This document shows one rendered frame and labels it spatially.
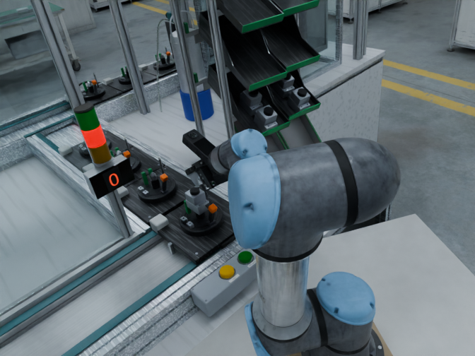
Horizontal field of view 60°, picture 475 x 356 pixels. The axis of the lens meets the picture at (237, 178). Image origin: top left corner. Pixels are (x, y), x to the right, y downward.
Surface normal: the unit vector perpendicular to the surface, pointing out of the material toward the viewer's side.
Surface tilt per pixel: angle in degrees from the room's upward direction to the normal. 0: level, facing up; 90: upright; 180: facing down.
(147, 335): 90
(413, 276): 0
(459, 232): 0
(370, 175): 53
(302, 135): 45
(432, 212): 0
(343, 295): 9
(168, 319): 90
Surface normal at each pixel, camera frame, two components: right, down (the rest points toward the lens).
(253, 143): 0.47, -0.20
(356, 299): 0.02, -0.80
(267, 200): 0.03, -0.07
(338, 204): 0.16, 0.37
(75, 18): 0.54, 0.43
